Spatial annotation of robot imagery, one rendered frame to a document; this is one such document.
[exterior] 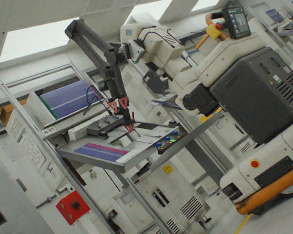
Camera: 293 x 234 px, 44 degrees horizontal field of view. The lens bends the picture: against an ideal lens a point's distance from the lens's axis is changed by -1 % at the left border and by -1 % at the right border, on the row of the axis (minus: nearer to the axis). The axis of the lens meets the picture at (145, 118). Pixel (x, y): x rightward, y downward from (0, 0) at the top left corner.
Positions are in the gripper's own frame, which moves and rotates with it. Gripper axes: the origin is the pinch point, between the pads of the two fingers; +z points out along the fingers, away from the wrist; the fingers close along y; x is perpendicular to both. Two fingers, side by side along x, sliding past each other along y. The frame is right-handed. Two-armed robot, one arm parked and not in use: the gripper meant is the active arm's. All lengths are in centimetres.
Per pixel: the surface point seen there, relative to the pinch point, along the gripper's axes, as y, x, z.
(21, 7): -53, -175, -124
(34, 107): 38, -64, -34
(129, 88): -97, -82, -10
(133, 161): 38, 34, 5
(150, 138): 3.9, 22.5, 3.0
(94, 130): 16.7, -23.8, -6.3
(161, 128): -14.4, 20.7, 2.9
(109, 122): 1.6, -19.7, -7.8
